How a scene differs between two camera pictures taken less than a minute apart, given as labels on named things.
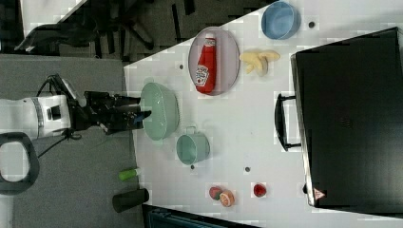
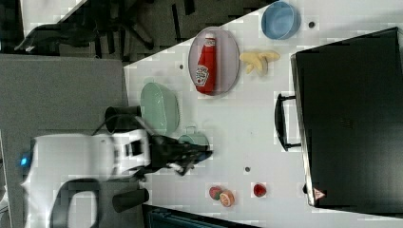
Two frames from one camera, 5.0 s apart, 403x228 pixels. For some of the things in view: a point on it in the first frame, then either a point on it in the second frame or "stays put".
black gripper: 111,112 -> 167,151
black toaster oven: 347,118 stays put
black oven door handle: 280,122 stays put
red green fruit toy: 215,192 stays put
